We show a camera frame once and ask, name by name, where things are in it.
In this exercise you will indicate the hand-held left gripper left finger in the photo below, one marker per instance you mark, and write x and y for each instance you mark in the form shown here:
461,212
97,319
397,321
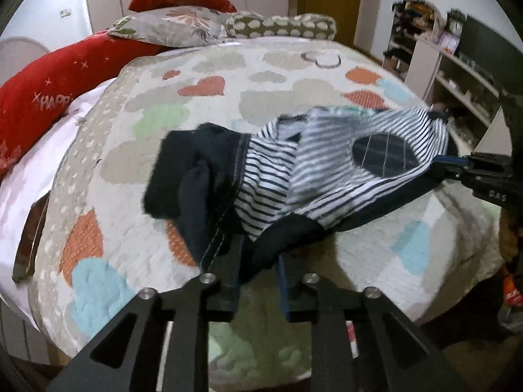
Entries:
227,290

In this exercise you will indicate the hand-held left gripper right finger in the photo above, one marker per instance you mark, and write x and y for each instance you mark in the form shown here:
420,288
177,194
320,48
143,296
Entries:
286,294

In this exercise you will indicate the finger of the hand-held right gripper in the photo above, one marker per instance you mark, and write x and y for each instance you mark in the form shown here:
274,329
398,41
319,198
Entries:
451,168

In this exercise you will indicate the navy striped pants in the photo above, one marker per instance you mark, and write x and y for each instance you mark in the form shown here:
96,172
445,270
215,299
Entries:
286,171

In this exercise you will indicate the heart patterned quilt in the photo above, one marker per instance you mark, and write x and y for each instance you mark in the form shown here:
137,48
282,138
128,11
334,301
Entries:
253,196

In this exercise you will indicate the white shelf unit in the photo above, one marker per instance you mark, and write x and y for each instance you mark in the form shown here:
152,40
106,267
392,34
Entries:
445,69

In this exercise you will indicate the dark monitor screen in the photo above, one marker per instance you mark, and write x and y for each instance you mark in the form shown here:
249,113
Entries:
490,45

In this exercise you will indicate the wooden door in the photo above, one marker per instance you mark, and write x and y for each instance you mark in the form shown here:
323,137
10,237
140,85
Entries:
331,2

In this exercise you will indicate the white bed sheet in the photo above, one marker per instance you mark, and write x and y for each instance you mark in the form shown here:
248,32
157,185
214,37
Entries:
45,163

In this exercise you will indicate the olive dotted pillow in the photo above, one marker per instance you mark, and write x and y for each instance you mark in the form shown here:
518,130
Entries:
282,24

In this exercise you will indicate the red blanket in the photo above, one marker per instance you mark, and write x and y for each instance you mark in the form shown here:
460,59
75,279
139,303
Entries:
61,77

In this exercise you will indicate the floral pillow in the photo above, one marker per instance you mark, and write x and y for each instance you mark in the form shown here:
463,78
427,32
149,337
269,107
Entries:
171,24

